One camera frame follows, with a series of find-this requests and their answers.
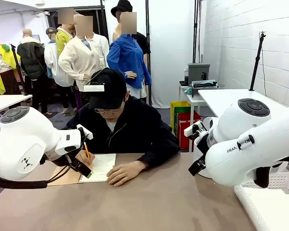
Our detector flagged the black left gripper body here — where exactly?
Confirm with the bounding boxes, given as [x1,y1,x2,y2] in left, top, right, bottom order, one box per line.
[45,154,74,167]

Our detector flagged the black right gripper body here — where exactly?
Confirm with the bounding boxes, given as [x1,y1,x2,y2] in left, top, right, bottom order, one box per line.
[194,131,210,159]

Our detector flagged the yellow pencil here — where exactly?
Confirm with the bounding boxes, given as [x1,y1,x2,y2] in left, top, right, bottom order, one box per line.
[83,141,94,174]

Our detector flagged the brown-cover spiral notebook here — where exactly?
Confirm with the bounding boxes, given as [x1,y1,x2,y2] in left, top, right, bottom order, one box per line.
[48,153,117,186]

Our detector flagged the person's left forearm black sleeve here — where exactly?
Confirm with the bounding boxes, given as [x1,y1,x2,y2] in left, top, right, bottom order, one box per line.
[137,141,181,169]

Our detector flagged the person's right hand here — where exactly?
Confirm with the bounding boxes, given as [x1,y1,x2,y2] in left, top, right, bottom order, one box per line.
[75,149,96,169]

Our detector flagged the person's left hand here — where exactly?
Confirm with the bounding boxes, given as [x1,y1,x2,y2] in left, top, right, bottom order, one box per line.
[106,160,149,188]

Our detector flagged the red shopping bag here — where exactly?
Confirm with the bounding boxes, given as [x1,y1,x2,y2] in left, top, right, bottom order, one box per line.
[177,112,202,150]

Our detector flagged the yellow shopping bag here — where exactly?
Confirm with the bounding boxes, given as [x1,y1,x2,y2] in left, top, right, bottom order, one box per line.
[170,101,192,135]

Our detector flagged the small white side table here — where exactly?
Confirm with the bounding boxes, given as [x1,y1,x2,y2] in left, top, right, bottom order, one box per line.
[178,81,208,153]

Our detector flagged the large white rounded table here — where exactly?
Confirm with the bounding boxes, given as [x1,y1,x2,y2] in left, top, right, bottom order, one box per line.
[197,88,289,118]

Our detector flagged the grey tray with teal items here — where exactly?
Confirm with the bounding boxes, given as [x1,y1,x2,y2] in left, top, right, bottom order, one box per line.
[191,79,219,98]

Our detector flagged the white perforated plastic basket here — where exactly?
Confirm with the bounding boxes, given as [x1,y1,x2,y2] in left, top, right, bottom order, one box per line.
[234,172,289,231]

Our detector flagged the thin-rimmed eyeglasses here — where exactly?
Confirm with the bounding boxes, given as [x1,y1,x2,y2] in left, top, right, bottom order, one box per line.
[94,108,123,115]

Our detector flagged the person's black zip jacket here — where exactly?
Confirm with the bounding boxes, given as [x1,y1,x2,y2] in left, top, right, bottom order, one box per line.
[64,95,181,169]

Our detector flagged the grey box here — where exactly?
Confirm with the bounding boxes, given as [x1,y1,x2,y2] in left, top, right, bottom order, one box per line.
[187,63,210,85]

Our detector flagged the black baseball cap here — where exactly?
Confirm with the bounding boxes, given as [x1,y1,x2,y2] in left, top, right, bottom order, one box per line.
[88,67,127,110]

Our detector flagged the white paper stack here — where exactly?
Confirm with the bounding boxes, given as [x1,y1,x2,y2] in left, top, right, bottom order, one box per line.
[245,187,289,231]

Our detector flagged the mannequin in white shirt, grey cap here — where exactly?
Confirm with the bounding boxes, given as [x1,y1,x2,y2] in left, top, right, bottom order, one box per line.
[44,27,72,115]

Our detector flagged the mannequin in cream jacket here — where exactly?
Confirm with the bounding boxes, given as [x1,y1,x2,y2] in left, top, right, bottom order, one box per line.
[58,14,110,92]

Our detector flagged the black light stand pole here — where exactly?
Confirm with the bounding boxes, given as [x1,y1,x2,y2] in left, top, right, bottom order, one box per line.
[145,0,153,106]
[192,0,203,64]

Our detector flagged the mannequin in blue shirt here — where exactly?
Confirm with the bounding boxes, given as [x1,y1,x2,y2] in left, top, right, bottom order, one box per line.
[106,12,152,99]

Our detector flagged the mannequin in yellow vest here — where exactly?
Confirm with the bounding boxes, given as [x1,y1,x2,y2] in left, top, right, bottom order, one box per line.
[0,30,21,96]

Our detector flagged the mannequin in yellow jacket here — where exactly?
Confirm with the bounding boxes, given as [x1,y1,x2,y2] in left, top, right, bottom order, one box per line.
[55,7,76,57]

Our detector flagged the mannequin in black shirt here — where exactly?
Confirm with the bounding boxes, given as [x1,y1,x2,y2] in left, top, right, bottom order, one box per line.
[112,9,151,68]

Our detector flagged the black bucket hat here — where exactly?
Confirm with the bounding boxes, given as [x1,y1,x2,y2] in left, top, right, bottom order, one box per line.
[110,0,133,18]

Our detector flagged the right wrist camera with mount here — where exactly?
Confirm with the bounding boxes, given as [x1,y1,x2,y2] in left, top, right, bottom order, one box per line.
[184,120,208,141]

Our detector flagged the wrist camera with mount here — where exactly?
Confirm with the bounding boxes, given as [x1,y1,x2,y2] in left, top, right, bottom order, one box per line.
[76,124,93,141]
[184,120,208,141]

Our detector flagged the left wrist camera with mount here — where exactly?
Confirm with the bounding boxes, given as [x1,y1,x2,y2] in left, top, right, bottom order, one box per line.
[76,124,93,141]

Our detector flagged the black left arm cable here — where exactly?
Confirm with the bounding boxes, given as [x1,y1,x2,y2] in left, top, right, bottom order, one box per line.
[0,163,73,190]

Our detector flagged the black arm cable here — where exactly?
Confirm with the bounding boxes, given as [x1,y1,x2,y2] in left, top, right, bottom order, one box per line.
[254,166,273,189]
[0,163,73,190]

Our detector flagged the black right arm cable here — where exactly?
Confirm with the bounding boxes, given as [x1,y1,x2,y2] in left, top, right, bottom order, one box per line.
[254,166,273,189]

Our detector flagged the white head-mounted camera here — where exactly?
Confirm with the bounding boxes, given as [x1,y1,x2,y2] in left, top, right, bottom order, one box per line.
[83,84,105,93]

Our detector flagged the tall black camera tripod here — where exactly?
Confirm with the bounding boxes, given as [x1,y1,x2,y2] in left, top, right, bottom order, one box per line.
[249,30,267,91]

